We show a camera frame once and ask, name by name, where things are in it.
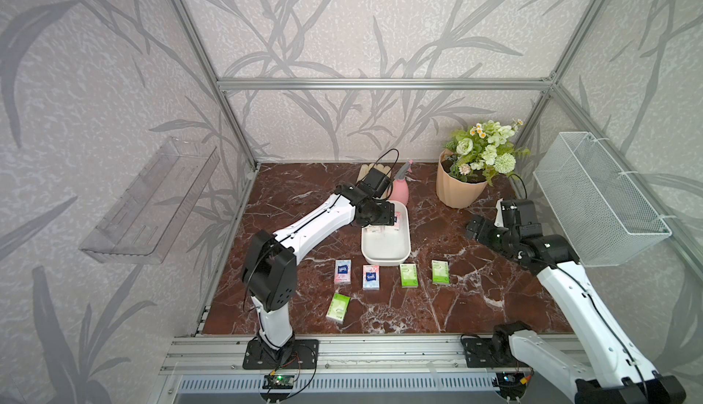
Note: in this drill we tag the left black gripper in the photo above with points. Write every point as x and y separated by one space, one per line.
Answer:
388 217

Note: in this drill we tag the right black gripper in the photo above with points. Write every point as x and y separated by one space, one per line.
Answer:
482 235

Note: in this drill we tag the pale pink tissue pack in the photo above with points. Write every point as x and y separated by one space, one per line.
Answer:
381 229

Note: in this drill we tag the white plastic storage box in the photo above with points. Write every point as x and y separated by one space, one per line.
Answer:
388 250

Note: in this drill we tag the pink blue tissue pack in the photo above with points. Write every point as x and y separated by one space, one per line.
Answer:
370 277
342 272

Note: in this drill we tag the green tissue pack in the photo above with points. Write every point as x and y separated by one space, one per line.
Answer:
338 307
440 272
409 276

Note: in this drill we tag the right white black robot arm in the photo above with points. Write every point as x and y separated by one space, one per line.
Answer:
617 371

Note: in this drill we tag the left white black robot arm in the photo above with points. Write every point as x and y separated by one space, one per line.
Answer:
270 273

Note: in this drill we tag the pink spray bottle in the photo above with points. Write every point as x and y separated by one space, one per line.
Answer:
400 189

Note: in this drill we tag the terracotta pot with flowers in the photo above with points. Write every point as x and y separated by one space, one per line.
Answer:
473 157

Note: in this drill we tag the left green circuit board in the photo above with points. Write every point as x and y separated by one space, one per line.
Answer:
279 381

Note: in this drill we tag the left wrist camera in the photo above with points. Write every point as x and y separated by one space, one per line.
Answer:
375 183

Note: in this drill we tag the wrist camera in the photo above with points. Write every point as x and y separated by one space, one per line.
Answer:
375 183
519 217

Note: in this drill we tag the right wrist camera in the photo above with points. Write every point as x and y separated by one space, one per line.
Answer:
519 217

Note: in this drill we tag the white wire mesh basket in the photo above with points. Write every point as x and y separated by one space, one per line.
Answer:
603 213

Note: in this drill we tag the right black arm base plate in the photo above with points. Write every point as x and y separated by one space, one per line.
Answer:
490 353

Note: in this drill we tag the right circuit board with wires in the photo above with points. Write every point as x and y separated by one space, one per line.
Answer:
511 383

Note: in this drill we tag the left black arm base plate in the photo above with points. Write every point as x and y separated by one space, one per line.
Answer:
296 354

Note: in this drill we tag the clear acrylic wall shelf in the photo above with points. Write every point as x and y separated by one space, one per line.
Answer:
142 226

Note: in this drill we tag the aluminium front rail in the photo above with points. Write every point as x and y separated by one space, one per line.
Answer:
339 353

